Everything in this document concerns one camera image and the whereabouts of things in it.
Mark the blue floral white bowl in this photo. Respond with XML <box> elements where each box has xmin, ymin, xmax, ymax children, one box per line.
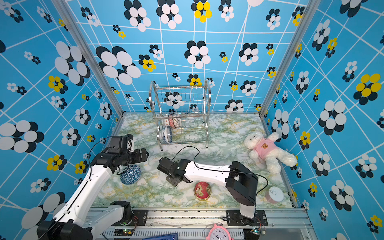
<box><xmin>160</xmin><ymin>126</ymin><xmax>173</xmax><ymax>145</ymax></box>

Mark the black leaf patterned bowl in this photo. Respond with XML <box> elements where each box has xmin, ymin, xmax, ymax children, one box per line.
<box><xmin>169</xmin><ymin>117</ymin><xmax>176</xmax><ymax>129</ymax></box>

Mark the red striped white bowl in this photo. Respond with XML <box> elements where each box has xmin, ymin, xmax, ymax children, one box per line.
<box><xmin>174</xmin><ymin>118</ymin><xmax>182</xmax><ymax>129</ymax></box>

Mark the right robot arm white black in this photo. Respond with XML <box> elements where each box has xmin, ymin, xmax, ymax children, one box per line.
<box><xmin>157</xmin><ymin>158</ymin><xmax>259</xmax><ymax>219</ymax></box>

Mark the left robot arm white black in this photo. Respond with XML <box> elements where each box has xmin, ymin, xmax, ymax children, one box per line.
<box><xmin>37</xmin><ymin>135</ymin><xmax>149</xmax><ymax>240</ymax></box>

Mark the stainless steel dish rack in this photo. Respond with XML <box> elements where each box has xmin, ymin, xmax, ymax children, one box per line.
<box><xmin>149</xmin><ymin>81</ymin><xmax>212</xmax><ymax>151</ymax></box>

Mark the dark blue patterned bowl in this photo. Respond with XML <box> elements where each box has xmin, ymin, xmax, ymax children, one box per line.
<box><xmin>120</xmin><ymin>165</ymin><xmax>142</xmax><ymax>185</ymax></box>

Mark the red gold round tin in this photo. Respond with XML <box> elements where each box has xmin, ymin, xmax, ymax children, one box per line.
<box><xmin>194</xmin><ymin>181</ymin><xmax>212</xmax><ymax>201</ymax></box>

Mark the blue box at front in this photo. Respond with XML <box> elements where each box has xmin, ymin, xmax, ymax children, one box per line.
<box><xmin>143</xmin><ymin>233</ymin><xmax>178</xmax><ymax>240</ymax></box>

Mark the pink alarm clock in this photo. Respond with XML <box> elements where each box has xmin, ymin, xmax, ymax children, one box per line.
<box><xmin>206</xmin><ymin>224</ymin><xmax>233</xmax><ymax>240</ymax></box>

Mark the left green circuit board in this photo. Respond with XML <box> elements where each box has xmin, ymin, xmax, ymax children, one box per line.
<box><xmin>114</xmin><ymin>229</ymin><xmax>134</xmax><ymax>237</ymax></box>

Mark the green circuit board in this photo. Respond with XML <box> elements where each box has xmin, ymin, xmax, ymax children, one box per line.
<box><xmin>114</xmin><ymin>229</ymin><xmax>134</xmax><ymax>237</ymax></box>
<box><xmin>243</xmin><ymin>229</ymin><xmax>260</xmax><ymax>240</ymax></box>

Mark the white teddy bear pink shirt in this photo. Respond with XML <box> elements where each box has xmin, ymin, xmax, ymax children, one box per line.
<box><xmin>244</xmin><ymin>132</ymin><xmax>298</xmax><ymax>175</ymax></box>

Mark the right green circuit board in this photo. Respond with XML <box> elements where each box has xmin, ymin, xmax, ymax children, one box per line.
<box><xmin>243</xmin><ymin>229</ymin><xmax>260</xmax><ymax>240</ymax></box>

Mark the pink white round container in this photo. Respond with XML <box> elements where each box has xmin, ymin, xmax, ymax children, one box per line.
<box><xmin>265</xmin><ymin>187</ymin><xmax>285</xmax><ymax>204</ymax></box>

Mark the aluminium front rail frame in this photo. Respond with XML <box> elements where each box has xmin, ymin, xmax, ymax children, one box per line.
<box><xmin>98</xmin><ymin>208</ymin><xmax>318</xmax><ymax>240</ymax></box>

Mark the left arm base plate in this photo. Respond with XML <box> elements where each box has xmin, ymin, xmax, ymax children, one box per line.
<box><xmin>118</xmin><ymin>209</ymin><xmax>148</xmax><ymax>227</ymax></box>

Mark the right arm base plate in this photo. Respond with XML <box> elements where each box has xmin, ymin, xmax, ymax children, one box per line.
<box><xmin>223</xmin><ymin>210</ymin><xmax>268</xmax><ymax>227</ymax></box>

